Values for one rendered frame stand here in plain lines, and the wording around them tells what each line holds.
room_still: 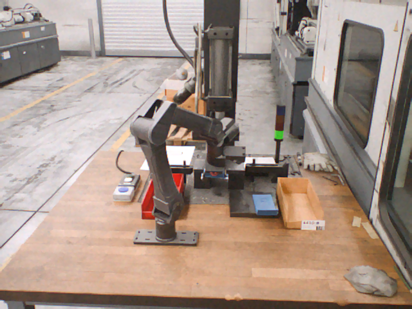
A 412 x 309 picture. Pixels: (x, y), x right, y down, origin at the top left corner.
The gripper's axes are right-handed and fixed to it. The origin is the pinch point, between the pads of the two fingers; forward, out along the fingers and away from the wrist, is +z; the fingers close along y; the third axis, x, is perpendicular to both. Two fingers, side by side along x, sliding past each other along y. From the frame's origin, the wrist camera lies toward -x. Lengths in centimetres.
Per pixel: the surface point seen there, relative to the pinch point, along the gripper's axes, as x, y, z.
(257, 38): -98, 771, 516
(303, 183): -34.3, 1.2, 6.6
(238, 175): -9.5, 4.6, 7.5
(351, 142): -64, 36, 24
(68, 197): 55, -7, 10
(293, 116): -88, 229, 218
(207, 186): 2.4, 2.0, 12.2
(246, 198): -12.2, -6.9, 5.5
